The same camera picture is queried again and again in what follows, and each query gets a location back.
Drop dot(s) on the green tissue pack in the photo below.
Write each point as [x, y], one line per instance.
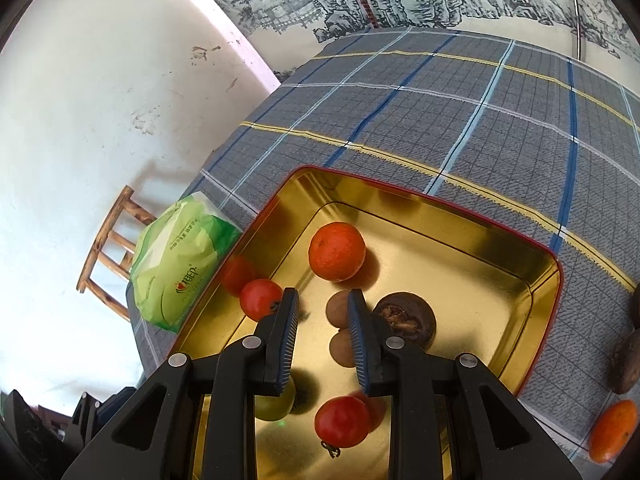
[180, 260]

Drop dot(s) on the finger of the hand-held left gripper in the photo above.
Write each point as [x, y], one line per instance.
[102, 410]

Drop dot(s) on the small tan round fruit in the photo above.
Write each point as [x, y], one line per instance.
[341, 347]
[337, 307]

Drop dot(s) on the orange mandarin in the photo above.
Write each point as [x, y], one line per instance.
[612, 430]
[336, 251]

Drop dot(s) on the red and gold tin box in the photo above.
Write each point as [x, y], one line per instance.
[450, 270]

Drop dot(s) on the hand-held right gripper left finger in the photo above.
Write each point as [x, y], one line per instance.
[282, 340]

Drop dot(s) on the green lime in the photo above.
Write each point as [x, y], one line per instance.
[275, 407]

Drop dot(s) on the wooden chair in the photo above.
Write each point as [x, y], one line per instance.
[110, 240]

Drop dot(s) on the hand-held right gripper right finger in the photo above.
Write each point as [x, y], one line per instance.
[359, 340]

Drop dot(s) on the red tomato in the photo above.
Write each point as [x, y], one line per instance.
[260, 299]
[342, 421]

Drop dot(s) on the dark brown passion fruit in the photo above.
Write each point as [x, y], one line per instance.
[636, 307]
[627, 365]
[415, 320]

